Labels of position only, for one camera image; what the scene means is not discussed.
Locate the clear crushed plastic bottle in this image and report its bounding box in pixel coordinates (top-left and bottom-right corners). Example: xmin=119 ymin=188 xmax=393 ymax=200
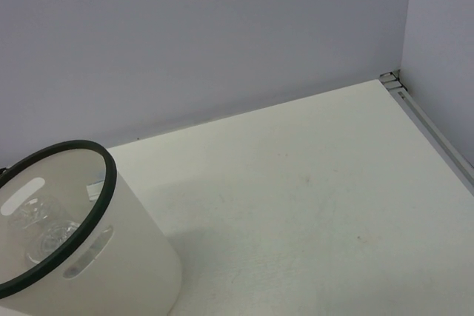
xmin=7 ymin=195 xmax=80 ymax=266

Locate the aluminium back rail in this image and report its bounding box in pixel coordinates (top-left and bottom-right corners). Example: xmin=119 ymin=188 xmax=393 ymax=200
xmin=378 ymin=70 xmax=400 ymax=85

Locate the aluminium right side rail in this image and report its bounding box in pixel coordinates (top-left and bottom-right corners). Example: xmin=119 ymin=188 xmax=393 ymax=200
xmin=384 ymin=85 xmax=473 ymax=194

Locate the aluminium rail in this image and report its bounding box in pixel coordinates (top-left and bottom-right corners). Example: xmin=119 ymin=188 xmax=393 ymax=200
xmin=384 ymin=85 xmax=473 ymax=194
xmin=378 ymin=70 xmax=400 ymax=85

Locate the white bin with black rim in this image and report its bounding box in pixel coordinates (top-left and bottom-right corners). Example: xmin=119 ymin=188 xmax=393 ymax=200
xmin=1 ymin=140 xmax=182 ymax=315

